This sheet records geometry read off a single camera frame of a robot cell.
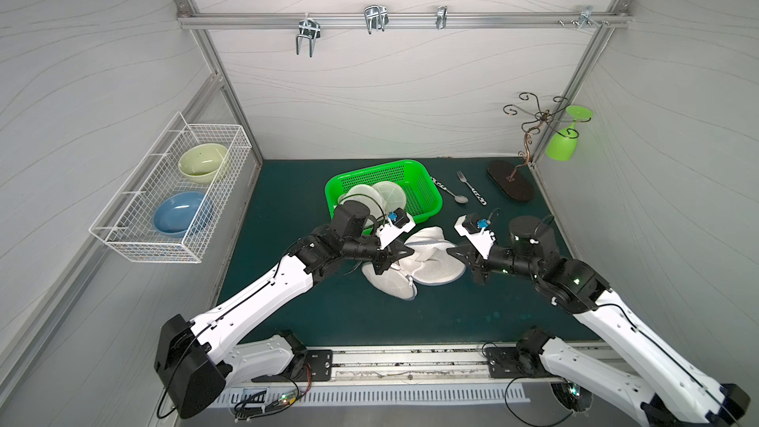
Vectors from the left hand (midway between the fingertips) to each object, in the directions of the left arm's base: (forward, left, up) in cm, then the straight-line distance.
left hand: (411, 251), depth 68 cm
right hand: (+1, -9, +1) cm, 9 cm away
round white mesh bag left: (+30, +14, -18) cm, 37 cm away
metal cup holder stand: (+43, -43, -23) cm, 65 cm away
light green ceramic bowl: (+18, +53, +10) cm, 57 cm away
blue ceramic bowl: (+4, +53, +8) cm, 54 cm away
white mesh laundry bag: (+1, -6, -8) cm, 10 cm away
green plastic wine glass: (+39, -51, -2) cm, 64 cm away
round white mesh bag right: (+34, +5, -22) cm, 41 cm away
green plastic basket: (+33, -6, -23) cm, 41 cm away
